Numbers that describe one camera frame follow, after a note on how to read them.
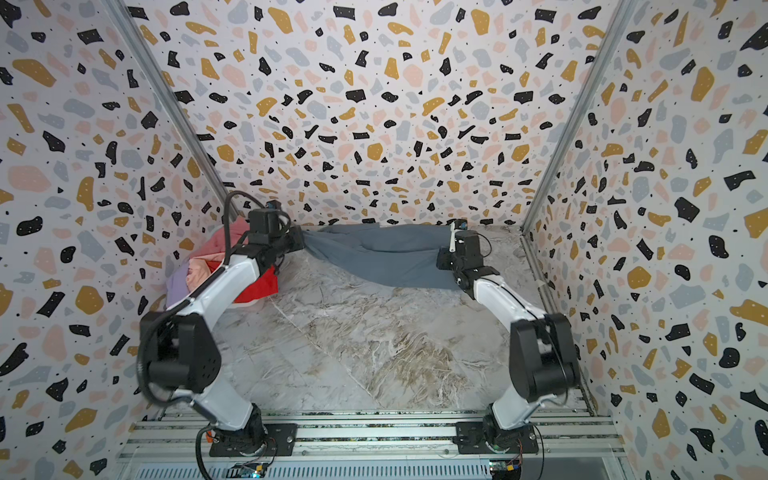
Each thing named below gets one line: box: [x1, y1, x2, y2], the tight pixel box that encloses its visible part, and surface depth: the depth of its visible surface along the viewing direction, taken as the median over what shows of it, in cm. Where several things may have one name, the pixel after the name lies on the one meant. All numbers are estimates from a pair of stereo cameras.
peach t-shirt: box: [186, 253, 225, 292], surface depth 86 cm
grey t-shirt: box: [302, 224, 461, 291], surface depth 105 cm
